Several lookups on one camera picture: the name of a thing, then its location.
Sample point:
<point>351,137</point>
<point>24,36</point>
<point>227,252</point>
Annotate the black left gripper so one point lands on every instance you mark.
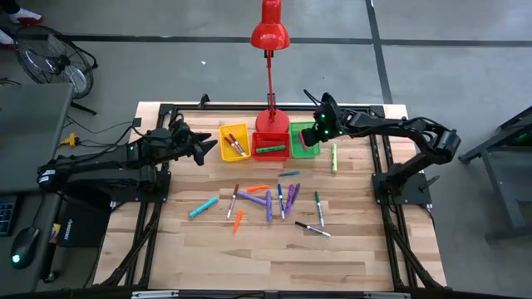
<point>183,137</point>

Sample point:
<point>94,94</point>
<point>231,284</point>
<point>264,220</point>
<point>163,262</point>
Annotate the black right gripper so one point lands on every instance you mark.
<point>332,120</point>

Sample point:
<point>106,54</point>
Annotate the pale green highlighter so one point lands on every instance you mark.
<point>334,160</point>

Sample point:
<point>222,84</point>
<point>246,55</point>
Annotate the teal slim highlighter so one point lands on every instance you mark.
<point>289,173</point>

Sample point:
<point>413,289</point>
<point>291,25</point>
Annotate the green Sharpie highlighter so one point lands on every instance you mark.
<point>271,148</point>

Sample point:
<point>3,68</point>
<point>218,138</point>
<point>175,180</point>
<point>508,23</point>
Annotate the orange slim highlighter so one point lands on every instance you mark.
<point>237,222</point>
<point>257,188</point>

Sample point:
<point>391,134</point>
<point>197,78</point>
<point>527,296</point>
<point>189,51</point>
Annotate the blue Expo marker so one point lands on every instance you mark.
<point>281,201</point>

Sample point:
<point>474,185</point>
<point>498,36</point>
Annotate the green Expo marker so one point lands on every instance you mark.
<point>319,209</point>

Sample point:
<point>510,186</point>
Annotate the black Expo marker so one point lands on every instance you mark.
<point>312,228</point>

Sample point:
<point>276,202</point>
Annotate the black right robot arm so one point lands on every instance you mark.
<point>395,124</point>

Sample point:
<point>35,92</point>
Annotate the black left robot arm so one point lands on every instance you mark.
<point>104,166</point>

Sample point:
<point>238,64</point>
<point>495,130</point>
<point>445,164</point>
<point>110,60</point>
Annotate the green plastic basket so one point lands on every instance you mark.
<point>311,151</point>

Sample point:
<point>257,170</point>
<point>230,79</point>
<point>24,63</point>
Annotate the yellow plastic basket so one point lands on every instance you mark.
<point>239,128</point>

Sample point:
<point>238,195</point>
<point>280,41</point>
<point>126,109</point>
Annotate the red plastic basket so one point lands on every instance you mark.
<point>266,139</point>

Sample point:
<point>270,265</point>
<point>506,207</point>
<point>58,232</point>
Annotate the red desk lamp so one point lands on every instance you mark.
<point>270,33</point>

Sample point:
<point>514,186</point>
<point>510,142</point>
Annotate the black flat box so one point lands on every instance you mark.
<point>83,228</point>

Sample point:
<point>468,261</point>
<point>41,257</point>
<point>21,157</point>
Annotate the black floor fan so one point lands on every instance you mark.
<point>54,64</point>

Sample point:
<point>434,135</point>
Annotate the large grey flat panel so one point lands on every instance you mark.
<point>33,133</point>

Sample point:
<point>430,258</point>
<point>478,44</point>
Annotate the yellow black tag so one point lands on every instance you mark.
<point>55,232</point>

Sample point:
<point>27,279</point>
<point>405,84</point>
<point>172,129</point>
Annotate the grey side desk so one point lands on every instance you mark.
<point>29,212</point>

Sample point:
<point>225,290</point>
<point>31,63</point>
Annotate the grey metal table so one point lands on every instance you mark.
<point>503,187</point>

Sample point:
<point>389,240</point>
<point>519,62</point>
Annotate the black computer mouse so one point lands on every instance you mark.
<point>25,247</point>

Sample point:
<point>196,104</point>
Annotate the backlit computer keyboard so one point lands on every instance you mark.
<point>6,216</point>

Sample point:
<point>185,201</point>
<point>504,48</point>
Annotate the person's foot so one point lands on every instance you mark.
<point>27,17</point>
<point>5,39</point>

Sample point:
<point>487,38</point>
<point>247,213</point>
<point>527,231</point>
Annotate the black frame clamp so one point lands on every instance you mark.
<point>203,101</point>

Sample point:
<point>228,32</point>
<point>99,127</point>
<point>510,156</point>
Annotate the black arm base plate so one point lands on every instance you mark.
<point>162,192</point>
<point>417,193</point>

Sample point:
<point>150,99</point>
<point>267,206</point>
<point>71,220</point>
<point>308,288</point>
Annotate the small black square mount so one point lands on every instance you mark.
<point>137,122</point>

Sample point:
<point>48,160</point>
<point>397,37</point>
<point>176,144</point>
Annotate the silver metal bracket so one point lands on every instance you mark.
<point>386,295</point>
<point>154,295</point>

